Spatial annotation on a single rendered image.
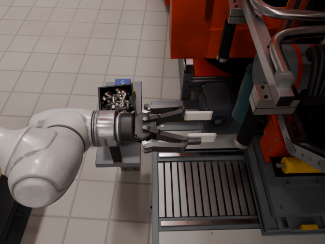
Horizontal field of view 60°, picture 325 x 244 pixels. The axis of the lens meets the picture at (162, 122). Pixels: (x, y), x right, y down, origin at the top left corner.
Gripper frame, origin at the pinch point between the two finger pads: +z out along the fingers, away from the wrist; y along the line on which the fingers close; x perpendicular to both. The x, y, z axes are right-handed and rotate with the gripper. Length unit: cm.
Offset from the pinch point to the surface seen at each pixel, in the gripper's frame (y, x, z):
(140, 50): -130, -83, -23
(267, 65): -5.8, 14.5, 13.5
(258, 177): -18, -68, 37
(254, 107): 1.7, 9.1, 10.5
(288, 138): -9.6, -21.4, 32.5
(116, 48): -133, -83, -41
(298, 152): -2.9, -19.0, 32.5
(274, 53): -5.6, 17.9, 13.9
